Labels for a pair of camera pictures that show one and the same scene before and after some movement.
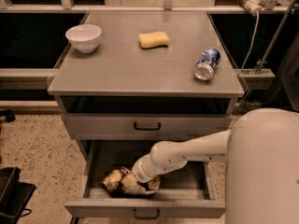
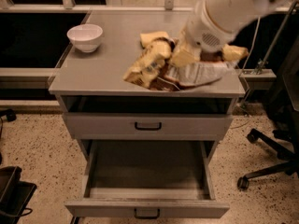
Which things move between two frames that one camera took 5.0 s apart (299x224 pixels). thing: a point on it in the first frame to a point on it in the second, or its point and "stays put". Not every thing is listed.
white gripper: [139, 174] to [202, 34]
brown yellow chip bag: [124, 180] to [165, 64]
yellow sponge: [153, 39] stays put
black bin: [15, 195] stays put
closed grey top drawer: [112, 127] stays put
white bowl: [84, 37] stays put
